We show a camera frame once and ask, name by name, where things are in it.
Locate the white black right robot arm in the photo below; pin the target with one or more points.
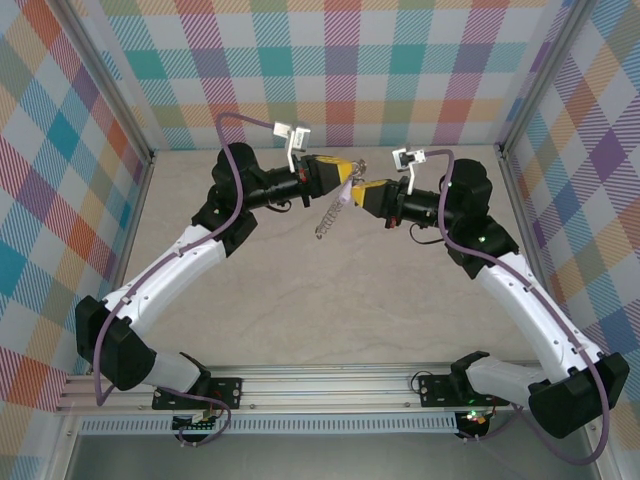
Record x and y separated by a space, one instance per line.
530 320

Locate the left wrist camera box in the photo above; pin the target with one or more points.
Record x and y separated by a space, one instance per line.
300 136

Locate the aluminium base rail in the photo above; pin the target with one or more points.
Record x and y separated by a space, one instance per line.
325 387

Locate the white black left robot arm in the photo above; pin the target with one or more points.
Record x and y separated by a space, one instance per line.
170 280

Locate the aluminium frame post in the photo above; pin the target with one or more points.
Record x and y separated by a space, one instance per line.
106 75
540 75

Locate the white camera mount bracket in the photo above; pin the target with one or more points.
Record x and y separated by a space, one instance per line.
412 180
292 159

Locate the metal disc with split rings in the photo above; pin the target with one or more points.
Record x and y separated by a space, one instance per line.
332 220

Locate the grey metal base tray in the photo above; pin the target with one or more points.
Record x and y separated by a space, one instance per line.
325 460

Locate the aluminium left frame post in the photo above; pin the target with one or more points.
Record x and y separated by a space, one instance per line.
106 75

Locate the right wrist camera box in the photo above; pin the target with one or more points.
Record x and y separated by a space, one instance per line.
407 157

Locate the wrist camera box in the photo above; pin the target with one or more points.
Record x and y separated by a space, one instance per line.
300 136
407 157

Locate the aluminium right frame post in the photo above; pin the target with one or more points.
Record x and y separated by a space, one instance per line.
540 75

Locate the small controller board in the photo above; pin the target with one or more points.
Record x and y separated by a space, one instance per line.
474 417
195 425

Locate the aluminium table edge rail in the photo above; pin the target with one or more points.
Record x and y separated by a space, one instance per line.
525 215
134 220

